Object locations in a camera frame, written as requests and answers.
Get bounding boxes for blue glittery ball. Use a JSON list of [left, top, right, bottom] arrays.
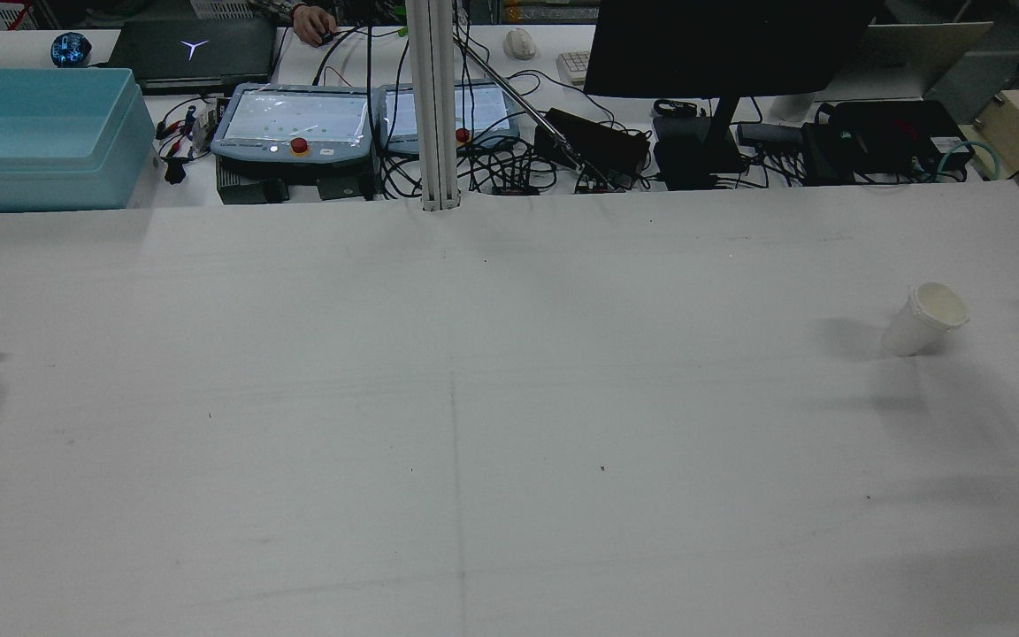
[[50, 31, 93, 70]]

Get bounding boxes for white keyboard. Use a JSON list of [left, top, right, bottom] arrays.
[[556, 50, 593, 88]]

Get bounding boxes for black laptop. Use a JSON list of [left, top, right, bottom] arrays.
[[106, 17, 280, 96]]

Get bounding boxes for white paper cup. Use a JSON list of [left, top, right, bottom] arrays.
[[880, 281, 971, 358]]

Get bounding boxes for light blue plastic bin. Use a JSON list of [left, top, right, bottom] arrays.
[[0, 67, 157, 216]]

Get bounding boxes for aluminium frame post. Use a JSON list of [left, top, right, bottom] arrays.
[[404, 0, 463, 212]]

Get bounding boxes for thin metal rod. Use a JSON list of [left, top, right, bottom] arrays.
[[451, 30, 626, 192]]

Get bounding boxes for black monitor with stand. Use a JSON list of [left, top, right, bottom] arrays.
[[581, 0, 885, 192]]

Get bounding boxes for red and black crocodile clips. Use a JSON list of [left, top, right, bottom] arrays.
[[154, 104, 211, 165]]

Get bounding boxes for black electronics box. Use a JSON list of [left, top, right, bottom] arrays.
[[805, 98, 976, 186]]

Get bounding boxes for teal cable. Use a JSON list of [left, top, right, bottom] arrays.
[[942, 139, 1004, 181]]

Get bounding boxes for grey usb hub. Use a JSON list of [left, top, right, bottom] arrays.
[[736, 121, 808, 150]]

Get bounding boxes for black power adapter brick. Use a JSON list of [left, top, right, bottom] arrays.
[[533, 107, 651, 179]]

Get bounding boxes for person in patterned sweater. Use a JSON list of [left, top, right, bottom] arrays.
[[290, 2, 340, 48]]

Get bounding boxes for blue-grey teach pendant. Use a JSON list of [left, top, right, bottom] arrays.
[[374, 79, 522, 157], [210, 83, 379, 170]]

